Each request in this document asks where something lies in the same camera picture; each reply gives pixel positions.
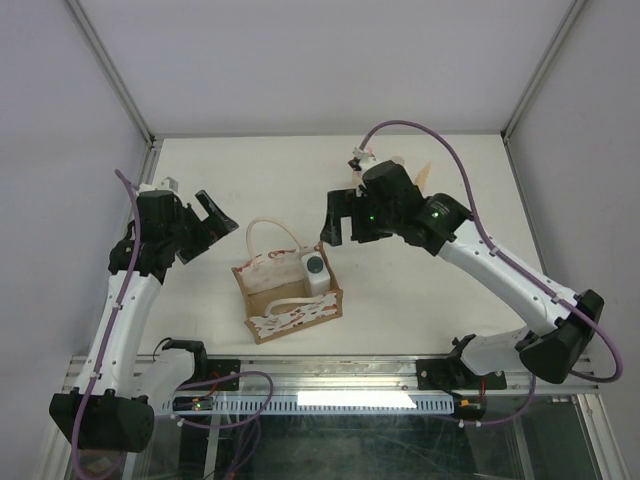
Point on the aluminium enclosure frame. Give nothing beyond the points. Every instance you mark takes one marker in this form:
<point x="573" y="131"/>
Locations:
<point x="196" y="69"/>

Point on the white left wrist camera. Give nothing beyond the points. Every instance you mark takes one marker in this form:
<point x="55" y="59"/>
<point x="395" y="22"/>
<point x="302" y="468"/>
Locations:
<point x="166" y="184"/>

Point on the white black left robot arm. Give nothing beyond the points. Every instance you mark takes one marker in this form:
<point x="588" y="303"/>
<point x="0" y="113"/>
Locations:
<point x="109" y="408"/>

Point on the aluminium mounting rail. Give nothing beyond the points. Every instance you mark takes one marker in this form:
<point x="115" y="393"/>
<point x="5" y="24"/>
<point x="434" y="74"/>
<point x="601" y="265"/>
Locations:
<point x="293" y="373"/>

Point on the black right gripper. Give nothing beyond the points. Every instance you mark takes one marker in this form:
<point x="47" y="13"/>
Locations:
<point x="342" y="203"/>

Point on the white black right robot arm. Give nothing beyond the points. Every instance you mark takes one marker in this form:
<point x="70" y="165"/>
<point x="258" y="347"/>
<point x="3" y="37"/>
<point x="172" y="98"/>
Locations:
<point x="557" y="320"/>

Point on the tan cone shaped tube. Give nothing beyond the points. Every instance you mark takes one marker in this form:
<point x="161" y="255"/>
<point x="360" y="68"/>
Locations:
<point x="422" y="176"/>

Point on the slotted cable duct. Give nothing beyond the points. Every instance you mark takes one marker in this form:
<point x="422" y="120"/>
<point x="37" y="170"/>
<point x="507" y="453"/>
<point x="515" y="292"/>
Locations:
<point x="363" y="402"/>

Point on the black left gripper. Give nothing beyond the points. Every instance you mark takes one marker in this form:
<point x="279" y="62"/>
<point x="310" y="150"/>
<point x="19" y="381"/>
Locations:
<point x="220" y="225"/>

